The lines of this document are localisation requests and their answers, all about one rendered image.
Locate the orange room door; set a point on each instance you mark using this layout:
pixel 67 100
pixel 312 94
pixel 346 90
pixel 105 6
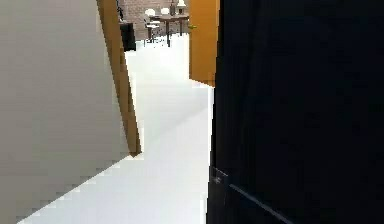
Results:
pixel 203 40

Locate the brown wooden table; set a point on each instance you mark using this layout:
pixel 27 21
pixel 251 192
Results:
pixel 173 19

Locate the black low cabinet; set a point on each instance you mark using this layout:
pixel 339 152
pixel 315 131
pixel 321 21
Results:
pixel 128 36

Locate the dark vase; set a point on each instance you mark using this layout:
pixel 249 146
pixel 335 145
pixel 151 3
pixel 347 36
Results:
pixel 172 8

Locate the white table lamp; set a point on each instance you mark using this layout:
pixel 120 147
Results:
pixel 181 4

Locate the orange door frame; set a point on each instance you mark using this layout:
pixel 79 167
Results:
pixel 121 76

